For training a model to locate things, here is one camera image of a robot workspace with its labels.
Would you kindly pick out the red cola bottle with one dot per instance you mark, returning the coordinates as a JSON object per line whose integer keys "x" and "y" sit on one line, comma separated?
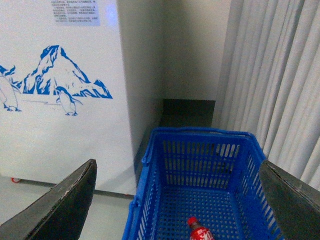
{"x": 198, "y": 231}

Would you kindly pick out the blue plastic shopping basket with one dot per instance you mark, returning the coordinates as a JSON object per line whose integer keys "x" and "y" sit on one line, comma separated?
{"x": 207, "y": 173}

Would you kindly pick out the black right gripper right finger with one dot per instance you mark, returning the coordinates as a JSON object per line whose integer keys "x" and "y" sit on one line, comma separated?
{"x": 295, "y": 204}

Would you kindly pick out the white blue chest freezer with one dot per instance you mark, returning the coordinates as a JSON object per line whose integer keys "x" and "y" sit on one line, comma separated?
{"x": 63, "y": 97}

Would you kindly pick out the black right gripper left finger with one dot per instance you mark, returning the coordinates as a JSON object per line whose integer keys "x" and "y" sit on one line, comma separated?
{"x": 59, "y": 214}

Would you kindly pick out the grey instruction sticker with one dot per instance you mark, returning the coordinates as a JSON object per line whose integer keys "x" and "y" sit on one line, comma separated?
{"x": 79, "y": 13}

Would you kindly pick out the white vertical blind curtain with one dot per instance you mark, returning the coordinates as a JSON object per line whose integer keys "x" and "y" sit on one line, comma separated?
{"x": 270, "y": 81}

